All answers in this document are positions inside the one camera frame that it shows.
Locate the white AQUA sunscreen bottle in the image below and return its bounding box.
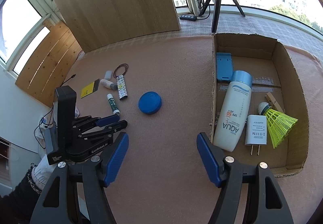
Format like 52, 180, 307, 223
213, 70, 252, 152

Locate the black cable on bed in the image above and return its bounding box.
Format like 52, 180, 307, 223
51, 73, 76, 109

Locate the knotty pine wall panel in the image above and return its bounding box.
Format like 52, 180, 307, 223
15, 20, 82, 107

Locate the dark sleeve forearm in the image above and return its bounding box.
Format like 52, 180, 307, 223
1, 164, 42, 223

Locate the open cardboard box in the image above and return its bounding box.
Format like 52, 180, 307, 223
212, 33, 309, 178

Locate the yellow-green shuttlecock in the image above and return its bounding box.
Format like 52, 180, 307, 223
258, 102, 298, 149

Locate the checked grey bedsheet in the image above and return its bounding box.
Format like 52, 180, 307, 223
81, 13, 322, 61

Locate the white-gloved left hand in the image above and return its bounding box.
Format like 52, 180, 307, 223
31, 155, 57, 190

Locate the light wooden board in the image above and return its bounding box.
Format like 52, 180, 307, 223
54, 0, 180, 52

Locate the round blue case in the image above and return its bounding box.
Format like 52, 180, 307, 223
138, 91, 162, 115

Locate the small white tube grey cap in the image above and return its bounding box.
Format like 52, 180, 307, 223
100, 79, 118, 91

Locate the patterned white lighter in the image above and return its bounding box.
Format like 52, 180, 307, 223
116, 75, 128, 100

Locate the dark hair tie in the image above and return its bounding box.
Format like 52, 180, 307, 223
113, 63, 129, 79

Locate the wooden clothespin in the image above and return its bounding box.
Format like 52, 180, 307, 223
265, 92, 285, 113

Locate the yellow black card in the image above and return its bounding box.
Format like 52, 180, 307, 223
81, 79, 100, 98

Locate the black inline cable remote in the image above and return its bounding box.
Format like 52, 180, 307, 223
179, 15, 197, 22

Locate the white USB power adapter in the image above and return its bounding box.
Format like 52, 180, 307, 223
245, 115, 267, 155

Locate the green white lip balm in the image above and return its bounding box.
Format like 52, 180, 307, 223
107, 94, 120, 115

